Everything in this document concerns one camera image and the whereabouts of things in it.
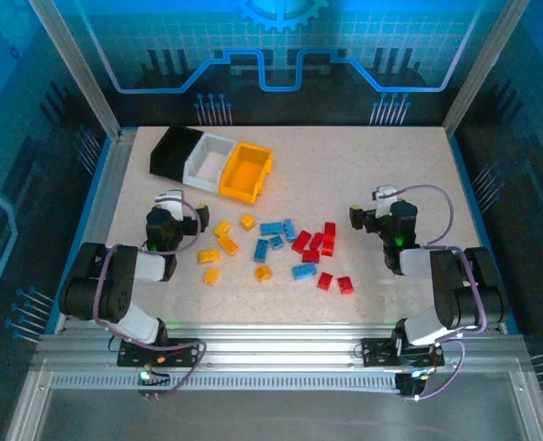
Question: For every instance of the white plastic bin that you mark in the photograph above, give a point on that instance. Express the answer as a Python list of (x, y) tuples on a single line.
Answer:
[(209, 165)]

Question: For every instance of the yellow plastic bin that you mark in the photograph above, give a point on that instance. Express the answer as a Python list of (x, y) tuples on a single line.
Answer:
[(245, 172)]

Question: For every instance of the black plastic bin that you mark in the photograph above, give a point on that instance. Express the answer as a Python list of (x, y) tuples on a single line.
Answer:
[(170, 151)]

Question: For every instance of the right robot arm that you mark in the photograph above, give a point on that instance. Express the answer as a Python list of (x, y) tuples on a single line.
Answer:
[(459, 294)]

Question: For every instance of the grey metal front panel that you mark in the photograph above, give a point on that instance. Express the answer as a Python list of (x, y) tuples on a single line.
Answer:
[(275, 413)]

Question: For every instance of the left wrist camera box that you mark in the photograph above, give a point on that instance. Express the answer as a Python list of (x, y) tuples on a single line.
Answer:
[(170, 202)]

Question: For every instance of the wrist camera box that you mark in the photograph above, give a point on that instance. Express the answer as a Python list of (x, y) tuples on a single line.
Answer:
[(382, 193), (170, 202)]

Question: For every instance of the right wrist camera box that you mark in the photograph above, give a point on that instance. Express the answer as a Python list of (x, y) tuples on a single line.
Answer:
[(382, 193)]

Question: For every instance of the aluminium side rail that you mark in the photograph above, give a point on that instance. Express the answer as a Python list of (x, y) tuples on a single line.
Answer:
[(100, 216)]

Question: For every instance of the blue side rail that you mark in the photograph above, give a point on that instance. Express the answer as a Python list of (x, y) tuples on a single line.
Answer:
[(470, 193)]

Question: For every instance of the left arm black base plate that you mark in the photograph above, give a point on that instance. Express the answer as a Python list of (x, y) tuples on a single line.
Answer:
[(184, 353)]

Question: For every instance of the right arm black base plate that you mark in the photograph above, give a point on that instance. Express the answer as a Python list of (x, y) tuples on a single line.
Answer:
[(376, 351)]

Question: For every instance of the aluminium front rail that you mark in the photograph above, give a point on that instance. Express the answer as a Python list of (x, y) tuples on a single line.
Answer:
[(275, 340)]

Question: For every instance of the aluminium frame post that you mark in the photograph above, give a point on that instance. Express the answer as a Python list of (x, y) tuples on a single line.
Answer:
[(78, 69), (482, 69)]

